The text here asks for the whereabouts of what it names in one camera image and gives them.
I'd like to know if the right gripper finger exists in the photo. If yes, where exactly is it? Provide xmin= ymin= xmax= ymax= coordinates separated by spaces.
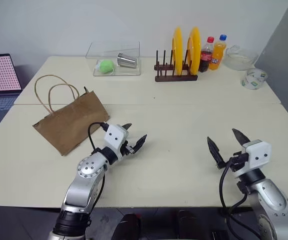
xmin=231 ymin=128 xmax=251 ymax=146
xmin=206 ymin=136 xmax=225 ymax=170

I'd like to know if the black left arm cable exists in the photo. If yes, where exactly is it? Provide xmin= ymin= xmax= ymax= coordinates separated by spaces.
xmin=87 ymin=121 xmax=109 ymax=154

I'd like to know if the clear tape roll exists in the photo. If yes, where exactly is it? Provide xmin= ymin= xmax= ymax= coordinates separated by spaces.
xmin=240 ymin=67 xmax=268 ymax=91

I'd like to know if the orange soda bottle blue cap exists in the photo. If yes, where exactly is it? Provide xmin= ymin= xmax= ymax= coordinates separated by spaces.
xmin=208 ymin=34 xmax=228 ymax=72

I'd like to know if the clear glass bowl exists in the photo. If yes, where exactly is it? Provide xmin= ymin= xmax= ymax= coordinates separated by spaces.
xmin=223 ymin=44 xmax=260 ymax=72

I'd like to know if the grey partition panel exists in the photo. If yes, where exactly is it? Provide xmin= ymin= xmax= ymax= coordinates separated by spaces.
xmin=254 ymin=0 xmax=288 ymax=209

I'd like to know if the cola bottle red cap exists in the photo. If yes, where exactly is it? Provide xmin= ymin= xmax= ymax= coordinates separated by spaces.
xmin=198 ymin=36 xmax=215 ymax=74

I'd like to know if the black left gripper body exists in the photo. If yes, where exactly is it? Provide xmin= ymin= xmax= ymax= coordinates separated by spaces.
xmin=120 ymin=140 xmax=136 ymax=157

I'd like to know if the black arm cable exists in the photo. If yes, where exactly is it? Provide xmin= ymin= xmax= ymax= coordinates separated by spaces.
xmin=87 ymin=121 xmax=109 ymax=154
xmin=219 ymin=156 xmax=253 ymax=240

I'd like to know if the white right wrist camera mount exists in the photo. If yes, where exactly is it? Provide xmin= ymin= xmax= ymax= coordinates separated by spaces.
xmin=241 ymin=138 xmax=272 ymax=171

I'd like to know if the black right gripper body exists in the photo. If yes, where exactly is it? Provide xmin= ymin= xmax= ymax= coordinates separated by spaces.
xmin=220 ymin=150 xmax=249 ymax=173

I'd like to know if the dark wooden dish rack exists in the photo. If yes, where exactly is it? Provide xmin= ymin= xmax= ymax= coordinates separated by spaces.
xmin=154 ymin=49 xmax=199 ymax=83

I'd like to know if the yellow plate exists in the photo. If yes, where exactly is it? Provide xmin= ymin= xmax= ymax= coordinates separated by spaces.
xmin=171 ymin=26 xmax=185 ymax=76
xmin=185 ymin=26 xmax=201 ymax=76

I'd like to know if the metal cup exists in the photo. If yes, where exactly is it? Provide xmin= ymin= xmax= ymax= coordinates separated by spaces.
xmin=116 ymin=52 xmax=138 ymax=69

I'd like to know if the brown paper bag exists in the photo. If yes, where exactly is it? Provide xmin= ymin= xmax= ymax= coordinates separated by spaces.
xmin=32 ymin=74 xmax=111 ymax=157

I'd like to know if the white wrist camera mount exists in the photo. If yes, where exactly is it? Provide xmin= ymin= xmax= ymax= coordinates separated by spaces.
xmin=241 ymin=138 xmax=272 ymax=171
xmin=104 ymin=124 xmax=130 ymax=161

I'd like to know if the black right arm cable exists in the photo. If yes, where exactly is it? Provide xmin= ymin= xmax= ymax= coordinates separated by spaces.
xmin=219 ymin=156 xmax=253 ymax=240

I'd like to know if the clear plastic box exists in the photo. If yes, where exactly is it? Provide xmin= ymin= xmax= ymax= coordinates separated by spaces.
xmin=85 ymin=40 xmax=142 ymax=77

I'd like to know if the dark rounded shape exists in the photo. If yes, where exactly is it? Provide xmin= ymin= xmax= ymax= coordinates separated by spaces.
xmin=113 ymin=212 xmax=142 ymax=240

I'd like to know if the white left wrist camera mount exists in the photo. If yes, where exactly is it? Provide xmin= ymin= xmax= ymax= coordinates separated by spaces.
xmin=104 ymin=124 xmax=130 ymax=161

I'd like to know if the green sponge ball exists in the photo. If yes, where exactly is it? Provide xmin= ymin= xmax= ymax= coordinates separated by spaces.
xmin=95 ymin=59 xmax=115 ymax=74

